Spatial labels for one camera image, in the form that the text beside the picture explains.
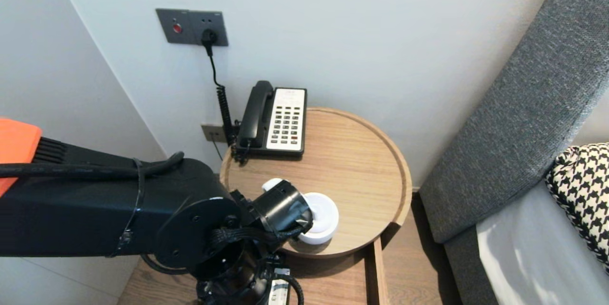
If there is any black coiled handset cord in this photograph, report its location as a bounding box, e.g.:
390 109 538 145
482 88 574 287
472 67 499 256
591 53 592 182
231 142 250 167

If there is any beige wall jack plate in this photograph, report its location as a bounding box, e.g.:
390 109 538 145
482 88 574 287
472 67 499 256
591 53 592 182
201 124 228 143

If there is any black and white telephone base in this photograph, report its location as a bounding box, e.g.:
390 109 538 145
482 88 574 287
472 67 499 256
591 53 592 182
238 87 307 158

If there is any black white houndstooth pillow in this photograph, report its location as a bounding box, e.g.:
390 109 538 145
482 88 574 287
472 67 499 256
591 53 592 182
545 142 609 275

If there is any white round puck device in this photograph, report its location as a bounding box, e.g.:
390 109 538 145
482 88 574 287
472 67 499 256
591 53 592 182
299 192 340 245

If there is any grey fabric bed headboard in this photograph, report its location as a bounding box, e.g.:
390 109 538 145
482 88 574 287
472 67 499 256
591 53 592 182
419 0 609 305

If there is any black coiled power cable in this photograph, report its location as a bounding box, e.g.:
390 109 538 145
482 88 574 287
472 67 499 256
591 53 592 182
201 29 238 148

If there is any white bed sheet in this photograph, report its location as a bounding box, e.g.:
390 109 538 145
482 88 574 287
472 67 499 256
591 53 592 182
476 179 609 305

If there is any black telephone handset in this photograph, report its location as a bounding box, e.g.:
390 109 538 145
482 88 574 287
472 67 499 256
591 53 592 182
238 80 275 148

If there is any curved-front wooden table drawer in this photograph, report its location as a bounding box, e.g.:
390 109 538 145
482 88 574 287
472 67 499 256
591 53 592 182
285 238 391 305

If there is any round wooden side table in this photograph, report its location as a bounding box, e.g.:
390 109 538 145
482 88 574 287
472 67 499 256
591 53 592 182
219 107 413 259

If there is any grey wall socket panel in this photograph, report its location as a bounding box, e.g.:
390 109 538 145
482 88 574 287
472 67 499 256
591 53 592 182
156 9 229 47

